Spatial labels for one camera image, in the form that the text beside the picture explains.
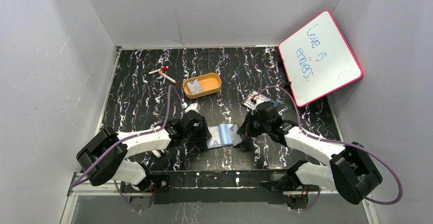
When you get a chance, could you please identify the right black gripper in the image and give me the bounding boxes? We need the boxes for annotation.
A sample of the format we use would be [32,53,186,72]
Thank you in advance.
[237,111,271,137]

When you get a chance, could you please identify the blue leather card holder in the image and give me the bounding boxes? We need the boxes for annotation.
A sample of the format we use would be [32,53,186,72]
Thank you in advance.
[218,123,233,147]

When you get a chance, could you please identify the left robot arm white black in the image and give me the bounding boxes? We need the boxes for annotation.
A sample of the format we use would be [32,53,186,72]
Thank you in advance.
[76,110,211,191]

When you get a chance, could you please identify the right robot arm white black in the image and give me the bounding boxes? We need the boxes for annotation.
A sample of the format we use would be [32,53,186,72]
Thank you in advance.
[237,102,383,204]

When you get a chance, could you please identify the pack of coloured markers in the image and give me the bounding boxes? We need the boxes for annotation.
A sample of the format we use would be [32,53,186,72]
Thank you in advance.
[242,90,279,111]

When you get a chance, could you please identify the white eraser block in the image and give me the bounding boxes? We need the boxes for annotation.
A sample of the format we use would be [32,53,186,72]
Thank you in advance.
[152,150,165,158]

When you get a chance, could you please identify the orange oval tray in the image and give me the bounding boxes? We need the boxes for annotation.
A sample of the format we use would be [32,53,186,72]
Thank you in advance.
[182,72,222,99]

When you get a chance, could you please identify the white marker pen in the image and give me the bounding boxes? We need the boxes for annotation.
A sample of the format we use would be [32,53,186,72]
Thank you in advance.
[158,71,177,84]

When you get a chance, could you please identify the red capped marker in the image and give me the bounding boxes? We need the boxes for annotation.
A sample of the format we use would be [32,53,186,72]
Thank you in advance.
[148,66,169,75]

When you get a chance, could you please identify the pink framed whiteboard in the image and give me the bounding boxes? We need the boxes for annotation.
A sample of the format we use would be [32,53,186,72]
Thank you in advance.
[278,10,364,107]

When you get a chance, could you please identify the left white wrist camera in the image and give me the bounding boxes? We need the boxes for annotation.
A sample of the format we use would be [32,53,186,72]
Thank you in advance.
[181,102,200,113]

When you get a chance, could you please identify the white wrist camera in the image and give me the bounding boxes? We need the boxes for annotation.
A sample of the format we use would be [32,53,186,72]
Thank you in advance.
[251,95,267,110]
[181,102,200,113]

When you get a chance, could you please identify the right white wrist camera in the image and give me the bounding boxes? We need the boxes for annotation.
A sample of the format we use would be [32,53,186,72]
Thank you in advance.
[251,95,267,110]

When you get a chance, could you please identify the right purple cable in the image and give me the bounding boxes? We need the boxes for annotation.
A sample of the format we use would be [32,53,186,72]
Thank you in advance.
[250,86,404,212]

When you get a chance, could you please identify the purple cable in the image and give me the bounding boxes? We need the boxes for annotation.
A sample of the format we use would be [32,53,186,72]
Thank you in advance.
[70,85,187,213]
[250,86,404,212]

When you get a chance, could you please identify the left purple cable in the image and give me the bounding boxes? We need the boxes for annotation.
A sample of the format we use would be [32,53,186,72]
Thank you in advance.
[70,85,187,213]

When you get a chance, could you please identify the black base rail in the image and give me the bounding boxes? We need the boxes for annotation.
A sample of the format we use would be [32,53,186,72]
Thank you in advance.
[118,170,325,213]

